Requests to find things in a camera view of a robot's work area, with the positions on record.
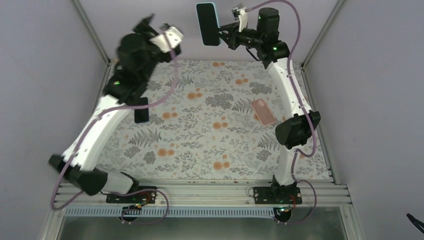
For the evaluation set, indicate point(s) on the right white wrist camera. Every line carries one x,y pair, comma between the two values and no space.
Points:
240,15

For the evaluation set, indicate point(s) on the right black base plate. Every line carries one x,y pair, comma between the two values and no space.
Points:
267,195

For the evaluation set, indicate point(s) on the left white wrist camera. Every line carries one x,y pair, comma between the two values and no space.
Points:
170,38

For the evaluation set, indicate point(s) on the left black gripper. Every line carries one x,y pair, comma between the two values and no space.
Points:
144,25

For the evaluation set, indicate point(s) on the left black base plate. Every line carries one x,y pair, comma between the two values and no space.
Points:
148,196

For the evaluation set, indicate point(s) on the pink phone case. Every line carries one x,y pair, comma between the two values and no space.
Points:
263,112

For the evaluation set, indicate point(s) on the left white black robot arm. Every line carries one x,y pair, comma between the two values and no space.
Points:
78,164

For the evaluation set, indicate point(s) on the aluminium rail frame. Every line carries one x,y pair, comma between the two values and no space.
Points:
222,193

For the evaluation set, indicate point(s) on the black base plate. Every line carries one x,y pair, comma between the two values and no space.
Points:
148,196
267,195

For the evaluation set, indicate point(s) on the white slotted cable duct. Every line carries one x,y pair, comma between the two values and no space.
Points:
172,212

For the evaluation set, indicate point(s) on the floral patterned table mat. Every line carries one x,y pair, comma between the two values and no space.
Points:
206,129

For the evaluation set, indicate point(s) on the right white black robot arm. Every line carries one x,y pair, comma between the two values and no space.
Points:
296,134

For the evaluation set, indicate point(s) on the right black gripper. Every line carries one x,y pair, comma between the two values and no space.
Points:
232,39

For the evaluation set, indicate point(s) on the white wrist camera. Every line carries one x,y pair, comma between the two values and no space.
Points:
240,15
170,38

